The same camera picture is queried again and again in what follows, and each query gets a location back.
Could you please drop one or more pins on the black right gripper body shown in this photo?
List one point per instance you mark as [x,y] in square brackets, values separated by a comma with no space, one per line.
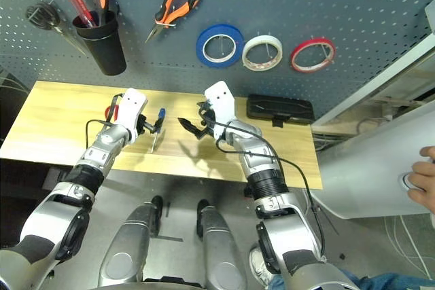
[209,123]

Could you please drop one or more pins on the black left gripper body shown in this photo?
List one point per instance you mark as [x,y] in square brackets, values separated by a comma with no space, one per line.
[140,125]

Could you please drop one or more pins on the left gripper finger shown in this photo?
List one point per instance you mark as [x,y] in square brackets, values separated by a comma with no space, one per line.
[153,129]

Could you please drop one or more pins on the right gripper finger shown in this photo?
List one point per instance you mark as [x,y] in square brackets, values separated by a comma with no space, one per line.
[203,106]
[193,129]

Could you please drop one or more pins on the blue tape roll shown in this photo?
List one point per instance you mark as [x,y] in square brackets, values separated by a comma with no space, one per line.
[219,65]

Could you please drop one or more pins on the orange black long-nose pliers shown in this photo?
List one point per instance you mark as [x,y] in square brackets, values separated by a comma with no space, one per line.
[162,16]

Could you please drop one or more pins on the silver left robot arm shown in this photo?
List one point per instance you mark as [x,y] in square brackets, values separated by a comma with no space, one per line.
[91,157]

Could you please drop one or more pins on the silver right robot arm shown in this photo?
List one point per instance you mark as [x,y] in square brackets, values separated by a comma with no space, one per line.
[268,181]

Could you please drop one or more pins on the bystander bare hand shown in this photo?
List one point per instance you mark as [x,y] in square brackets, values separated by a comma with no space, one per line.
[425,174]

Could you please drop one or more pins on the black plastic tool case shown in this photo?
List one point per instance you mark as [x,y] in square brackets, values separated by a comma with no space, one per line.
[278,110]

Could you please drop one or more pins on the black tool cup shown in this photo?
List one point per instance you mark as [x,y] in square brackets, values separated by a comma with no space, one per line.
[105,55]

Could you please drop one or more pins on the white tape roll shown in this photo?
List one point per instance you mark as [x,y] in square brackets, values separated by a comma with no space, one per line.
[261,38]

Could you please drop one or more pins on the black floor tape strip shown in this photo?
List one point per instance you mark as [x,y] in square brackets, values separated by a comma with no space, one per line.
[170,237]

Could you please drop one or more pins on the silver left robot leg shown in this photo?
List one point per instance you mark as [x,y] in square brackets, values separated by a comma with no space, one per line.
[125,242]

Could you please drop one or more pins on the silver robot leg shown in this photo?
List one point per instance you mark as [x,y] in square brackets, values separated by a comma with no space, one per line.
[125,242]
[221,246]

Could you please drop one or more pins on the silver right robot leg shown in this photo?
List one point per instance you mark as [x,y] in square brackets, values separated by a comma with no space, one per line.
[221,246]

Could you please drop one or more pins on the red tape roll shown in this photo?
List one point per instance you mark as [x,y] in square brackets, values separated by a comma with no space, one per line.
[312,42]

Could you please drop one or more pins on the black side table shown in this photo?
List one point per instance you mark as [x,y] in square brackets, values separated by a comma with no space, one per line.
[10,106]

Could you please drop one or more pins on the white sneaker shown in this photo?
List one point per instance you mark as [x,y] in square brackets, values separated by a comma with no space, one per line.
[260,266]

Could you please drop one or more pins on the grey robot torso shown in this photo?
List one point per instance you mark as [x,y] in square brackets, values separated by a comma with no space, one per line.
[170,285]

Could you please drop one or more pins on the white rounded panel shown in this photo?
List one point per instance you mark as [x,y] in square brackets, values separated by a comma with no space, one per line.
[367,167]

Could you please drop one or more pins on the white round button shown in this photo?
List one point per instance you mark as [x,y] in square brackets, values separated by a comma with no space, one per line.
[405,181]

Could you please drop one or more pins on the blue jeans leg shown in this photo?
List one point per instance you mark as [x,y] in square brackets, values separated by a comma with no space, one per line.
[391,281]

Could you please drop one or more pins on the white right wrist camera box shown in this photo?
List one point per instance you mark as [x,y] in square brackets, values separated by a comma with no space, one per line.
[221,100]

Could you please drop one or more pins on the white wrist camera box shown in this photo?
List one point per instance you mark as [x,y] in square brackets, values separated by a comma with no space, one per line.
[130,106]
[221,100]

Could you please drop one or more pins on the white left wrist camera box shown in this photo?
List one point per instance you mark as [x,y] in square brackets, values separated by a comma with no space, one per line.
[130,106]

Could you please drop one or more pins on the light grey pegboard frame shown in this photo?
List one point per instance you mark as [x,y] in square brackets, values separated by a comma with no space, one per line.
[374,83]

